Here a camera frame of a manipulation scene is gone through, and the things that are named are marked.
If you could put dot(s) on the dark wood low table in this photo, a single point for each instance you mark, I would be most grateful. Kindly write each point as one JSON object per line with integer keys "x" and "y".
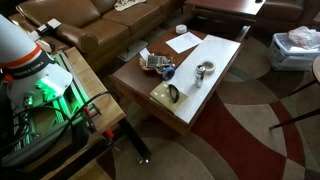
{"x": 226, "y": 6}

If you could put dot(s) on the light wood workbench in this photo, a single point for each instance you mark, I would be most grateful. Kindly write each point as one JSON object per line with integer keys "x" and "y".
{"x": 96, "y": 90}

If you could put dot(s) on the white plastic bag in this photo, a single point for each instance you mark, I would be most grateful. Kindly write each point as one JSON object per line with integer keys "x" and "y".
{"x": 303, "y": 36}

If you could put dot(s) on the black white camera mount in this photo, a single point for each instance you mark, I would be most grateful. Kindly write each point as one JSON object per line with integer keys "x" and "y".
{"x": 50, "y": 25}

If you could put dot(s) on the silver metal can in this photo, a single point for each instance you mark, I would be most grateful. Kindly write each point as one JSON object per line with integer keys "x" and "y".
{"x": 200, "y": 76}

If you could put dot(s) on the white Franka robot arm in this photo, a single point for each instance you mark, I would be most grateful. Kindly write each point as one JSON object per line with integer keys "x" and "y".
{"x": 16, "y": 43}

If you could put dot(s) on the white round tin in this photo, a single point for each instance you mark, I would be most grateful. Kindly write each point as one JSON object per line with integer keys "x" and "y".
{"x": 181, "y": 29}

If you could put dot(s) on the patterned red beige rug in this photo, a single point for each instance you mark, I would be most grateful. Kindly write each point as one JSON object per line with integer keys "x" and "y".
{"x": 240, "y": 146}

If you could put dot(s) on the dark wooden side table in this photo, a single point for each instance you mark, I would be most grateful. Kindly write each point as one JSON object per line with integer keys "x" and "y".
{"x": 317, "y": 68}

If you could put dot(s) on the red black clamp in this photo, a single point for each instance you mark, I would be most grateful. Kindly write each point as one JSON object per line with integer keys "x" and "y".
{"x": 108, "y": 134}
{"x": 88, "y": 112}

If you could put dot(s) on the clear plastic storage bin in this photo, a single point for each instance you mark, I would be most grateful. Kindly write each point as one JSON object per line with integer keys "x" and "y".
{"x": 283, "y": 56}

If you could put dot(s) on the brown leather sofa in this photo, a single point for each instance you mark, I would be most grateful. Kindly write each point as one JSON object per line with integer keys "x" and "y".
{"x": 100, "y": 30}

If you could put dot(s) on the patterned white cloth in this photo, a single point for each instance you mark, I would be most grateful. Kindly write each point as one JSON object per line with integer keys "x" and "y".
{"x": 128, "y": 4}

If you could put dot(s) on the dark wood coffee table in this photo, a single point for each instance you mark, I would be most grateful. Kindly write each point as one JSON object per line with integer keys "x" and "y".
{"x": 133, "y": 81}

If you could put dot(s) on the blue tape roll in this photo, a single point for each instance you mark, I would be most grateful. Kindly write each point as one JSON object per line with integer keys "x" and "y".
{"x": 165, "y": 74}

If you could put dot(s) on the white paper strip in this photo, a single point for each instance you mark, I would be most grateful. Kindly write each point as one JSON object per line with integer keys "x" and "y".
{"x": 145, "y": 53}

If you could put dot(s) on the beige masking tape roll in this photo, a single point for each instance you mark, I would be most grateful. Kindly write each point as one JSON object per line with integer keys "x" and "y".
{"x": 213, "y": 68}

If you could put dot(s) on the pale green book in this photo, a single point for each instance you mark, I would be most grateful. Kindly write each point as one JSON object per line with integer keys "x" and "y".
{"x": 160, "y": 95}

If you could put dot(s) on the grey flat stand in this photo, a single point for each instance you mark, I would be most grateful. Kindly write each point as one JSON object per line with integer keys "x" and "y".
{"x": 133, "y": 50}

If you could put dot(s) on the white paper sheet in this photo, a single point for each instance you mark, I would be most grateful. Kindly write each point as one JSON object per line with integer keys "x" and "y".
{"x": 183, "y": 42}

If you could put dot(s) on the wooden burl bowl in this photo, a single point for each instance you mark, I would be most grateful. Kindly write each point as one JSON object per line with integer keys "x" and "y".
{"x": 144, "y": 65}

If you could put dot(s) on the white marble slab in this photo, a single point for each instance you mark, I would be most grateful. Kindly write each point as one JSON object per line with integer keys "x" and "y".
{"x": 213, "y": 53}

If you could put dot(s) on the brown leather armchair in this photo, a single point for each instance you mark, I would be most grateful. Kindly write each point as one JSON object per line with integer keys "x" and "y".
{"x": 283, "y": 10}

